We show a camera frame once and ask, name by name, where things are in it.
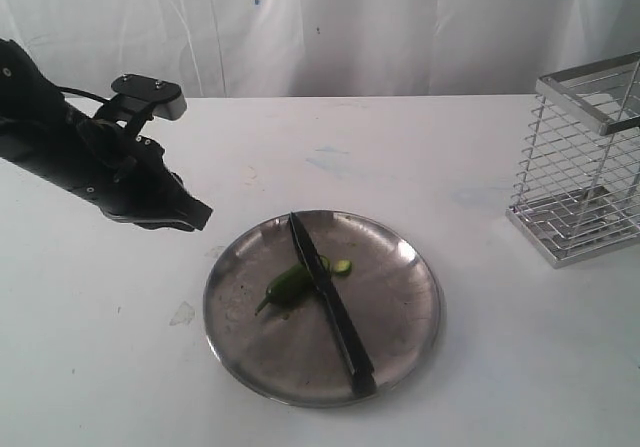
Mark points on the wire metal utensil rack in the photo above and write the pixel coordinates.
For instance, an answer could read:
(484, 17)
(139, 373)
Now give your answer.
(576, 194)

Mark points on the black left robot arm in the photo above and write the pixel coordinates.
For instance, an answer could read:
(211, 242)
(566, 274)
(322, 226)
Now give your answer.
(33, 113)

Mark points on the round steel plate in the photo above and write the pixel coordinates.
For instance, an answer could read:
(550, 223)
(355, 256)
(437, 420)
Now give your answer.
(290, 354)

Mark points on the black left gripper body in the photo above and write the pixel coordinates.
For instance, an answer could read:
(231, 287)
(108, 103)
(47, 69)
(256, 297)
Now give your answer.
(113, 169)

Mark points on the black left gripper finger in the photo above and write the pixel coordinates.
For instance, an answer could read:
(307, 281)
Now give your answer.
(150, 224)
(186, 212)

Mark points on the black handled knife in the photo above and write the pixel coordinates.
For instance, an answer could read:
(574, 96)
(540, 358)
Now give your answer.
(354, 354)

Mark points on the green chili pepper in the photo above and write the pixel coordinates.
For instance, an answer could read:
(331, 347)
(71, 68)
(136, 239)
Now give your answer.
(286, 288)

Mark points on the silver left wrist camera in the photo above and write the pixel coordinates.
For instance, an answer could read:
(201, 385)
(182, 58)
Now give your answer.
(135, 92)

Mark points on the white backdrop curtain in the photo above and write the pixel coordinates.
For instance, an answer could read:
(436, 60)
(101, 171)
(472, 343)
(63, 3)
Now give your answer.
(269, 48)

